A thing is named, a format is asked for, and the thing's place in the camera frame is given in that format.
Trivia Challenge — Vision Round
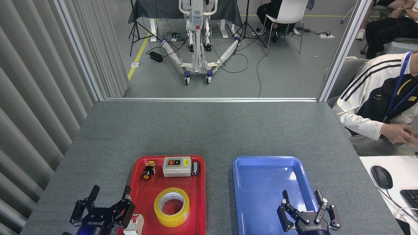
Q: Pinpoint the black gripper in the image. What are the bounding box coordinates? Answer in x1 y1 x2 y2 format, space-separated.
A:
70 185 136 235
277 189 342 235

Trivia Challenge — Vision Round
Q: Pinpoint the yellow tape roll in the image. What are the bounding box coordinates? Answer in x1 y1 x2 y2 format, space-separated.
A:
154 187 190 227

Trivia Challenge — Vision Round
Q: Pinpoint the person's right hand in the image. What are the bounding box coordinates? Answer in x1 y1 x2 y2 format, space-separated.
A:
380 123 418 146

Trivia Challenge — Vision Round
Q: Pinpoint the white red circuit breaker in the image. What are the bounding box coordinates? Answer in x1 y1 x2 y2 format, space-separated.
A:
123 214 144 235

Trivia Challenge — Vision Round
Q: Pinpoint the red plastic tray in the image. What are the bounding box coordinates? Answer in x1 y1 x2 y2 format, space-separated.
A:
117 155 206 235

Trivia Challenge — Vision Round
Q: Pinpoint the blue plastic tray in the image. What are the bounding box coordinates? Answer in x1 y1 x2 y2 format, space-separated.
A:
233 156 328 235

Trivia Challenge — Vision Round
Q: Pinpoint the yellow push button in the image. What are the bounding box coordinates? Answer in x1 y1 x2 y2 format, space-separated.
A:
142 160 156 180

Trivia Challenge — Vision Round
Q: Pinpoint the black computer mouse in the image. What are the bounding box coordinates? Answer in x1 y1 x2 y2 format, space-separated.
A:
371 165 394 190

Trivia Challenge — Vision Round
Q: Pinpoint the white desk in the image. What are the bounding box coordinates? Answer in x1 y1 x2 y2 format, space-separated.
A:
359 156 418 235

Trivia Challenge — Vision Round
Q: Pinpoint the black keyboard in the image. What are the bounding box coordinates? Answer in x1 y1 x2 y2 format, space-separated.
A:
400 189 418 218

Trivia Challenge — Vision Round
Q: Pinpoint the grey office chair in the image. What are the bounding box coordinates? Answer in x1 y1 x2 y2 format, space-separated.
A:
327 58 370 108

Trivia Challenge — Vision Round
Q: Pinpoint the black tripod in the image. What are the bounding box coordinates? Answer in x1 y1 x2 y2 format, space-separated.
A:
232 0 268 55
128 0 162 57

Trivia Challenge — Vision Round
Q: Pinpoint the white wheeled stand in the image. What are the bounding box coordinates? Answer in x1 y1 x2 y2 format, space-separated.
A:
161 0 244 86

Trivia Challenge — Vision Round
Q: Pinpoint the seated person in dark trousers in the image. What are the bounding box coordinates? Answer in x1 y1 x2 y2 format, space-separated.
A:
355 0 418 60

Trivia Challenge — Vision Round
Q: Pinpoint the white chair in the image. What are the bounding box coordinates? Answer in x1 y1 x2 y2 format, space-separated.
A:
261 0 309 55

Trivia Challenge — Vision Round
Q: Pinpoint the person on white chair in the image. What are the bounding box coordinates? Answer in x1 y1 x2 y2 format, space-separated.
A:
256 0 296 44

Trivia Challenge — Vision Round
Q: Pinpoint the table with dark cloth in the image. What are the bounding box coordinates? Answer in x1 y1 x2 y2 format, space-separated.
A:
128 0 243 43

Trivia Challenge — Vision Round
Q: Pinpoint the grey switch box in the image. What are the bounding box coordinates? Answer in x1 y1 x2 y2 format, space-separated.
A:
163 156 192 178

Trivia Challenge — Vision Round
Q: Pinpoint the grey mouse cable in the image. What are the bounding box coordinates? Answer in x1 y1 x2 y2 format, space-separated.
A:
379 188 418 223

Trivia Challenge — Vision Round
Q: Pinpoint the person with blue lanyard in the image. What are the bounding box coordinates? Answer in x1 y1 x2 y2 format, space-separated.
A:
332 49 418 156

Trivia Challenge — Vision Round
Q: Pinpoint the black floor cable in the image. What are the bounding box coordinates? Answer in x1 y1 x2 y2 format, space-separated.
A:
211 41 270 98

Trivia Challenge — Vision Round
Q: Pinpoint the silver rail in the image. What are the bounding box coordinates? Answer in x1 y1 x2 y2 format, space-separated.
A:
104 97 319 102

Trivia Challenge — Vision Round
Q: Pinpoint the silver post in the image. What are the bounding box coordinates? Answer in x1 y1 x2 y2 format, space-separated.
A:
317 0 373 102

